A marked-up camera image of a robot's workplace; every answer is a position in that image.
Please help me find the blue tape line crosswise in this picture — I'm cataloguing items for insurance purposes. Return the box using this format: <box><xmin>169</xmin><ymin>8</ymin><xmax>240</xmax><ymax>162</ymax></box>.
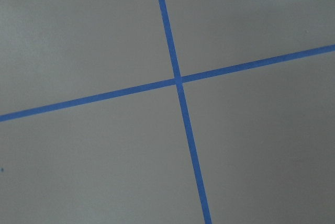
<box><xmin>1</xmin><ymin>44</ymin><xmax>334</xmax><ymax>122</ymax></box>

